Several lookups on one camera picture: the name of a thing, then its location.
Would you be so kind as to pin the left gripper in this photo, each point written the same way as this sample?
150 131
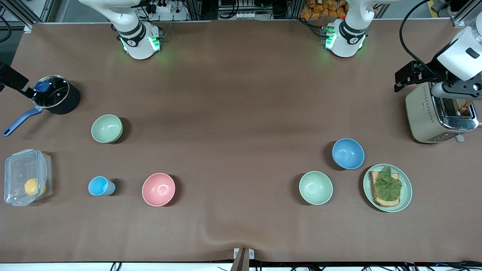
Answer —
430 73

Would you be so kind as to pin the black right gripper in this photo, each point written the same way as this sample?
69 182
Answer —
11 79

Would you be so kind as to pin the light green bowl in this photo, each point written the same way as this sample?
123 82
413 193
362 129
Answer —
107 128
315 188

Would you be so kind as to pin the blue bowl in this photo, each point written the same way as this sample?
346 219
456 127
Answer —
348 153

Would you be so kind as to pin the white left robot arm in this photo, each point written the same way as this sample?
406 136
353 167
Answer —
344 39

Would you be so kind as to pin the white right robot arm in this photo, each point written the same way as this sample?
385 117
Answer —
137 45

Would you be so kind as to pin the pink bowl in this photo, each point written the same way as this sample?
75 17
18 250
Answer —
158 189

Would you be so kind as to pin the glass lid blue knob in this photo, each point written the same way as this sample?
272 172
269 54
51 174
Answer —
56 94

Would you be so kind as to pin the beige chrome toaster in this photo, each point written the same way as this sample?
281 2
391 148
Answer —
420 113

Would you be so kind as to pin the brown toast slice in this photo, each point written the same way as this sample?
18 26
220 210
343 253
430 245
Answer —
464 107

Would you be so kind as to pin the clear plastic lidded container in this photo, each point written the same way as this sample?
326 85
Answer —
17 169

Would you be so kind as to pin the yellow lemon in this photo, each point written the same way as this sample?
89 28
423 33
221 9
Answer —
33 187

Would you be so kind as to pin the bread slice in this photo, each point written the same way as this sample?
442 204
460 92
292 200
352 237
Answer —
376 177

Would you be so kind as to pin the green lettuce leaf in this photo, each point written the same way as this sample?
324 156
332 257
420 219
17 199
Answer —
388 186

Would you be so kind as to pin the orange snack bags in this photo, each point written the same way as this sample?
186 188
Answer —
320 9

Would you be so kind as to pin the blue cup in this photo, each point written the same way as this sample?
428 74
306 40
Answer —
98 186

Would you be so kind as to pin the light green plate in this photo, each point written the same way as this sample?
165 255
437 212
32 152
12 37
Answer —
406 195

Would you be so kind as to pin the white power strip with plugs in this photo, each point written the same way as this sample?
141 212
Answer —
169 15

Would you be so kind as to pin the narrow white power strip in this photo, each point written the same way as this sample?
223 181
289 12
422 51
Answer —
248 15

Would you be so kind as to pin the brown table mat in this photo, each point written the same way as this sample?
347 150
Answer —
241 188

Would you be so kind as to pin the aluminium frame profile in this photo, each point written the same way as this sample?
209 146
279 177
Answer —
22 11
461 20

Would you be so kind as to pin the metal table edge bracket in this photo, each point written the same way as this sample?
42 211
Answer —
243 259

